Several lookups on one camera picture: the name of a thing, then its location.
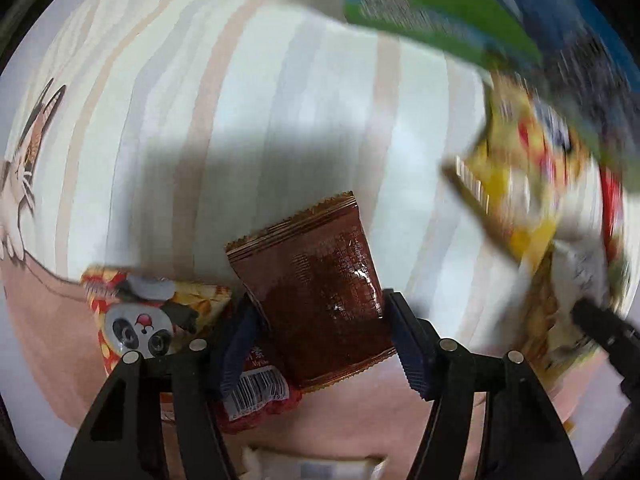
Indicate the yellow snack packet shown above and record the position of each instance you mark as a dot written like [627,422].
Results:
[520,175]

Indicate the panda print snack packet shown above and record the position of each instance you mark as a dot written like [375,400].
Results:
[130,330]

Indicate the brown snack packet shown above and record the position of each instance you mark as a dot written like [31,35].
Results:
[315,290]

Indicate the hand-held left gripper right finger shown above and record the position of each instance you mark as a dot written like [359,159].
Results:
[407,345]

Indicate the striped printed tablecloth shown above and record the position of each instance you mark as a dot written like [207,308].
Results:
[300,110]

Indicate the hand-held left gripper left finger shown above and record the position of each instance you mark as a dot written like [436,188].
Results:
[239,345]

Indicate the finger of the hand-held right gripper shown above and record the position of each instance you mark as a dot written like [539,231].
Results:
[612,335]

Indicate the green milk carton box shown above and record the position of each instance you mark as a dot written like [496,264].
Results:
[425,5]

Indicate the white chips snack packet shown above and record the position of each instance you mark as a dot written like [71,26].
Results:
[575,270]

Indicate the white flat packet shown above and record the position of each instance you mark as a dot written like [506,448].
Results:
[310,470]

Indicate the red triangular snack packet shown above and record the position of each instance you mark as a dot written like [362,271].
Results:
[260,395]

